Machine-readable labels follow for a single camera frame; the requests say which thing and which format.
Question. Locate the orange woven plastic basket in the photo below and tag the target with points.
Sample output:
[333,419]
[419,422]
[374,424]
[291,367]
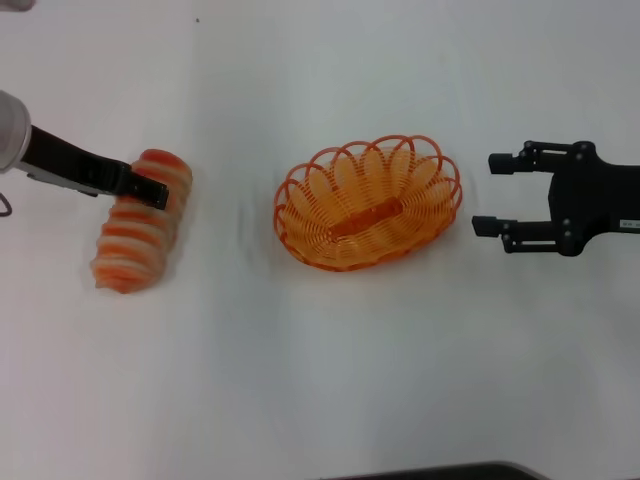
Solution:
[367,215]

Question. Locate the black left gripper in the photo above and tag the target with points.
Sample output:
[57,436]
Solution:
[75,165]

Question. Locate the orange striped shrimp toy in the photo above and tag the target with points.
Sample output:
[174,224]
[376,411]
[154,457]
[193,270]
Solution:
[135,240]

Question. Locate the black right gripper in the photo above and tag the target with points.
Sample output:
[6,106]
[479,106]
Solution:
[600,200]

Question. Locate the dark curved robot base edge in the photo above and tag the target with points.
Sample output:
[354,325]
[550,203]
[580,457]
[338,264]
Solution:
[440,472]

